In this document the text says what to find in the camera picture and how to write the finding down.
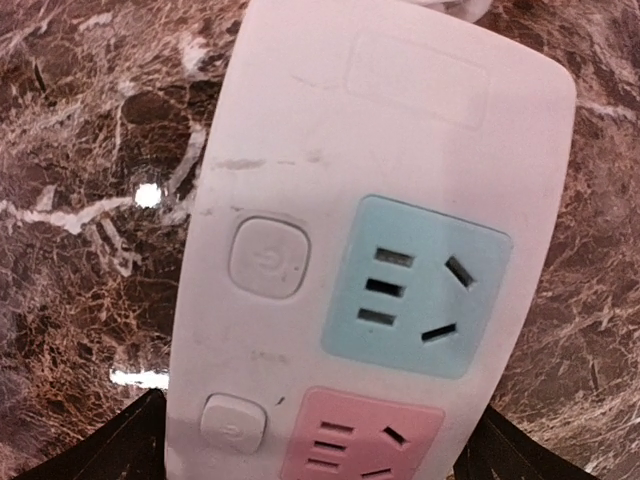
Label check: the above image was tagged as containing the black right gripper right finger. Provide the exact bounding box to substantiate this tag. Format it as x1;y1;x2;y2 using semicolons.
453;405;595;480

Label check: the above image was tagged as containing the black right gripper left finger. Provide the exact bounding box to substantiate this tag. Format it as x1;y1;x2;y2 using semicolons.
16;389;167;480

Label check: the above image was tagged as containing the white multicolour power strip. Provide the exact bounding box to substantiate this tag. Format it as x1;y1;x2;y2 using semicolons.
165;1;576;479

